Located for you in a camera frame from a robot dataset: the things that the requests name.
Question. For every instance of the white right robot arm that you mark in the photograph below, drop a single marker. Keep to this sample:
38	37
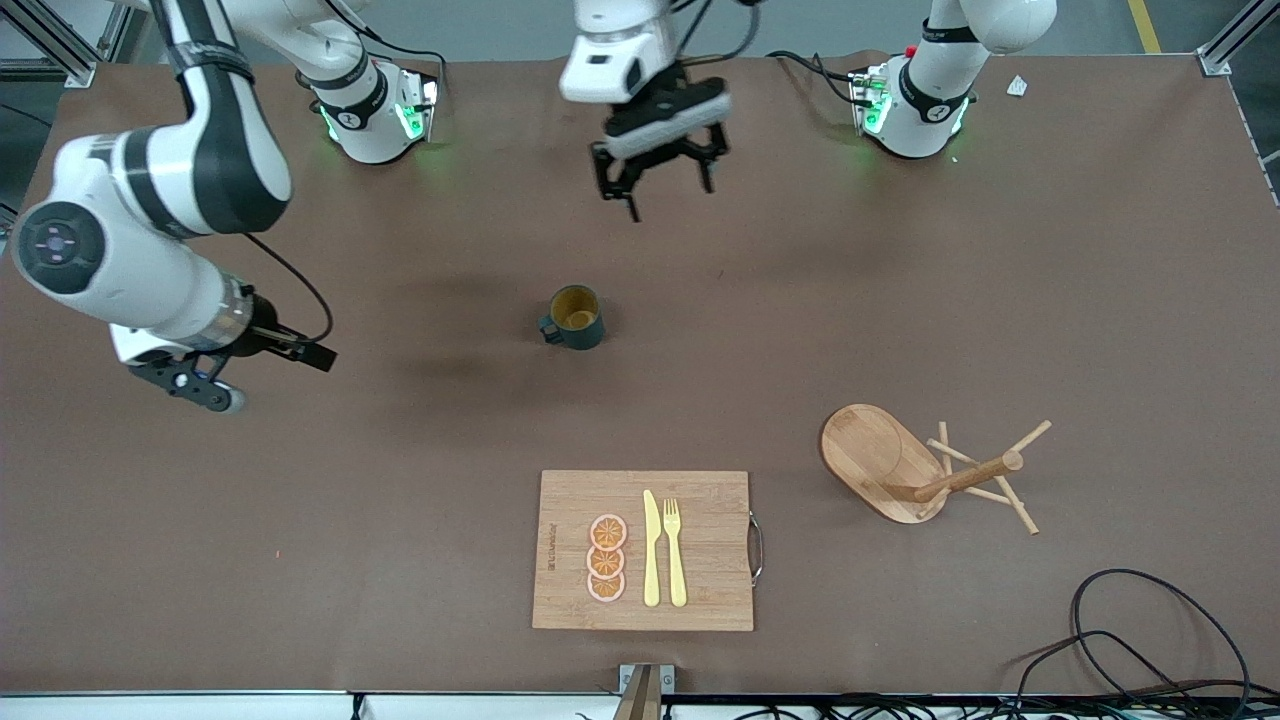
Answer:
220	150

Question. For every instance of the aluminium table edge rail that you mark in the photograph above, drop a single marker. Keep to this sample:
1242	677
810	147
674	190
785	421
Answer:
200	708

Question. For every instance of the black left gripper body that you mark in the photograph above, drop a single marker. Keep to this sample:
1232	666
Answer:
668	148

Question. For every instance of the wooden cutting board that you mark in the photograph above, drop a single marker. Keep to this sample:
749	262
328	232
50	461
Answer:
700	600

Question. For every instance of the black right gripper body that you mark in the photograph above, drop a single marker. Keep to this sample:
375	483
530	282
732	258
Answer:
263	333

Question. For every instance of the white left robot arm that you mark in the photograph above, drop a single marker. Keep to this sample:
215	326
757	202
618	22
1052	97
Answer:
930	90

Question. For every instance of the wooden mug tree rack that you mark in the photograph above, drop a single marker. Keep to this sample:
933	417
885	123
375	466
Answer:
880	460

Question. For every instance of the yellow plastic knife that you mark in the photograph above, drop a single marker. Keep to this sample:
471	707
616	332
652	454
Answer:
652	560

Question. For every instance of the metal and wood bracket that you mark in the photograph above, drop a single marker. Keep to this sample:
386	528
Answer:
645	690

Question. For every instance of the dark green HOME mug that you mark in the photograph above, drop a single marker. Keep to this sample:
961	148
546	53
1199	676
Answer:
585	335

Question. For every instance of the yellow plastic fork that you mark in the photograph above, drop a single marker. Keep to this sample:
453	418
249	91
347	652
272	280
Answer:
677	570

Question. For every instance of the plastic orange slice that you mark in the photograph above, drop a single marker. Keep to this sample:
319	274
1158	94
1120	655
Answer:
608	531
605	563
605	588

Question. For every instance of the white paper scrap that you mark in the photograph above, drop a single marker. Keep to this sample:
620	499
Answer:
1017	86

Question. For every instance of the aluminium frame post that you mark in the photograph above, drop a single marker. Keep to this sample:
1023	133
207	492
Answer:
1215	60
78	72

